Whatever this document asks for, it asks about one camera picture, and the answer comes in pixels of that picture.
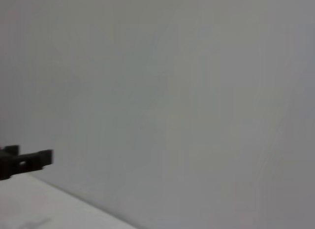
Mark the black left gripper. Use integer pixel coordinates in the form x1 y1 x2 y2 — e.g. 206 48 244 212
0 145 54 181

